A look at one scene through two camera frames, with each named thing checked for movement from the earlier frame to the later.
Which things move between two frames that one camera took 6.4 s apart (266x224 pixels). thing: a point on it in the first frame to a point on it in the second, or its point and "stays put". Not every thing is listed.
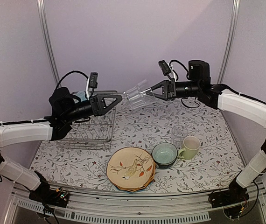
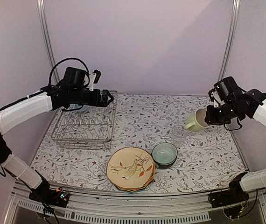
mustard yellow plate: (143, 188) stays put
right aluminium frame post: (235, 10) stays put
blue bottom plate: (141, 189) stays put
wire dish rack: (95, 134) stays put
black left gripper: (95, 104) to (96, 101)
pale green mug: (191, 144) to (195, 122)
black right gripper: (171, 94) to (210, 119)
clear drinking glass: (178, 132) stays put
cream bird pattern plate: (129, 167) stays put
